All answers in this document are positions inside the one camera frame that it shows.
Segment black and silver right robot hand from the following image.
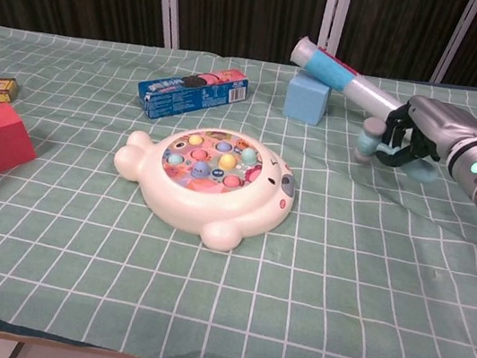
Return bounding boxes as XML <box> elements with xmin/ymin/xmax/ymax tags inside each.
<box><xmin>376</xmin><ymin>89</ymin><xmax>477</xmax><ymax>182</ymax></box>

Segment small blue toy mallet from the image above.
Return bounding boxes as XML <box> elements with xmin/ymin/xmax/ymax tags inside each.
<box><xmin>351</xmin><ymin>116</ymin><xmax>447</xmax><ymax>185</ymax></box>

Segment white whack-a-mole toy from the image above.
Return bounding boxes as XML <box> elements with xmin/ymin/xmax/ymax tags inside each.
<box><xmin>101</xmin><ymin>112</ymin><xmax>305</xmax><ymax>262</ymax></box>

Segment clear plastic tube roll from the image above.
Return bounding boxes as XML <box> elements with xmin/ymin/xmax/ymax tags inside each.
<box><xmin>282</xmin><ymin>33</ymin><xmax>412</xmax><ymax>124</ymax></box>

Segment light blue foam cube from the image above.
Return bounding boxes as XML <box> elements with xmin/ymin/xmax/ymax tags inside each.
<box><xmin>281</xmin><ymin>69</ymin><xmax>333</xmax><ymax>128</ymax></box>

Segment blue cookie box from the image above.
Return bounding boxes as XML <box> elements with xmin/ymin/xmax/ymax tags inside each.
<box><xmin>132</xmin><ymin>53</ymin><xmax>251</xmax><ymax>134</ymax></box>

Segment green checked tablecloth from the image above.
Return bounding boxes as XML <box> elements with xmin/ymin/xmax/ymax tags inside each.
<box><xmin>0</xmin><ymin>11</ymin><xmax>477</xmax><ymax>358</ymax></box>

